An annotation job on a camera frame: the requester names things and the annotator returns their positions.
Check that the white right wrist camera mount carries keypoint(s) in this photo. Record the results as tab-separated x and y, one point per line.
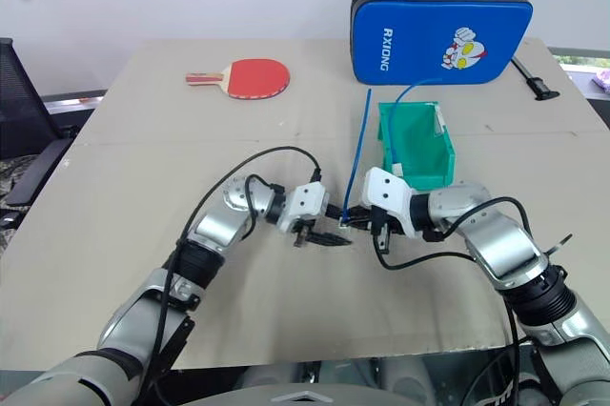
386	191

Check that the black clamp bar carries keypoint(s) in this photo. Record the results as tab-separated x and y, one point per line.
538	84

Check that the red table tennis paddle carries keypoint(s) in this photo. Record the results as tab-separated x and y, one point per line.
257	77

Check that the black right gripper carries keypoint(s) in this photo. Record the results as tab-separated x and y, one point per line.
383	227

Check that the brown cardboard table cover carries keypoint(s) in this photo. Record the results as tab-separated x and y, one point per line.
238	291

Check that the white coupler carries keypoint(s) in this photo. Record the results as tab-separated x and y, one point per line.
344	225

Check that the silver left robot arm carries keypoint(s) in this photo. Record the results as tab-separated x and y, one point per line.
214	226

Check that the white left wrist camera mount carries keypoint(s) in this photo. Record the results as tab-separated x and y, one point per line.
307	201

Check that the grey robot torso cover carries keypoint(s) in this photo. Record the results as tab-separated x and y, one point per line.
310	396

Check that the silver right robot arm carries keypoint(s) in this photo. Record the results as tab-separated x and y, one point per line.
505	239

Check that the grey side desk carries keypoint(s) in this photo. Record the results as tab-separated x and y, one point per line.
71	102

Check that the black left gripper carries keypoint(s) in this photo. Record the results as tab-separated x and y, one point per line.
301	237

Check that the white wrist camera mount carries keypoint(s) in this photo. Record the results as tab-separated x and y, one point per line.
386	191
307	201

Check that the green plastic bin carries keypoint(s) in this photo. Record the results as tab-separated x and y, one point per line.
419	139

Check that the blue kick pad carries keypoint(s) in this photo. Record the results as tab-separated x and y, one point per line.
429	44

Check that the camouflage fabric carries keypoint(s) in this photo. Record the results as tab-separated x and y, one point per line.
16	177

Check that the black office chair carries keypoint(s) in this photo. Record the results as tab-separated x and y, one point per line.
19	101

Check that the pink patterned object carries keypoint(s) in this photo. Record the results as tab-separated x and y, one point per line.
604	78

